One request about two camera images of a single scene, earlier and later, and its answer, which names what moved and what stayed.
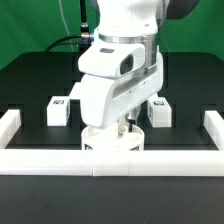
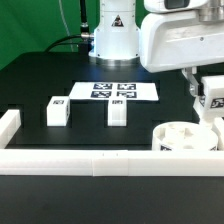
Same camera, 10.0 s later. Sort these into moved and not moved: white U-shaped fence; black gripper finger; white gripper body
Moved: white gripper body; black gripper finger
Not moved: white U-shaped fence
